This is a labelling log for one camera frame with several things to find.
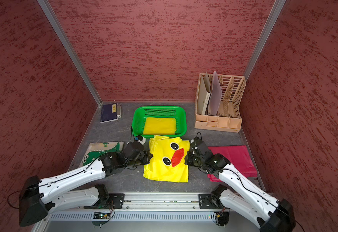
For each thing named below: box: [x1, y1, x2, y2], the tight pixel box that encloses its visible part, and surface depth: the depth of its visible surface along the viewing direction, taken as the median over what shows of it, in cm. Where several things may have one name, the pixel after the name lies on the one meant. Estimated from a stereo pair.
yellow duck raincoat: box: [142, 134, 191, 183], surface depth 79 cm
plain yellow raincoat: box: [142, 117, 177, 135], surface depth 106 cm
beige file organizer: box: [194, 72, 247, 133], surface depth 105 cm
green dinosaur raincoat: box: [78, 141, 125, 168], surface depth 91 cm
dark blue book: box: [99, 102, 119, 124], surface depth 115 cm
